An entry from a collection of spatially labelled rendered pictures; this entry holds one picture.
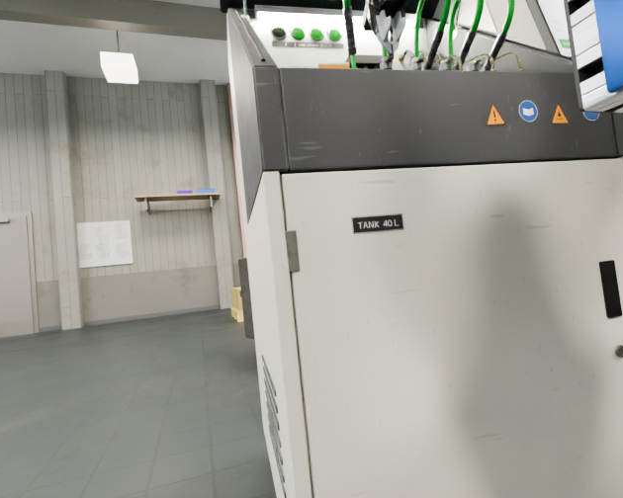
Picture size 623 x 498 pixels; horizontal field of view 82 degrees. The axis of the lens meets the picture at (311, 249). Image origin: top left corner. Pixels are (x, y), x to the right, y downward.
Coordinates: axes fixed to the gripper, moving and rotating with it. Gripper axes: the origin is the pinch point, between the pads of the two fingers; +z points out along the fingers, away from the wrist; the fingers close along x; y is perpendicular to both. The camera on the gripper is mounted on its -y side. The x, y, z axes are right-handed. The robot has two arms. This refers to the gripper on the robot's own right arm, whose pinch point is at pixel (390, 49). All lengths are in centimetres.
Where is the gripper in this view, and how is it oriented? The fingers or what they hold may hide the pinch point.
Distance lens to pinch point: 97.9
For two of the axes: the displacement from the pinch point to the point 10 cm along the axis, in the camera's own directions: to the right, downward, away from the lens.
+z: 1.0, 9.9, -0.5
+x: 9.7, -0.9, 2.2
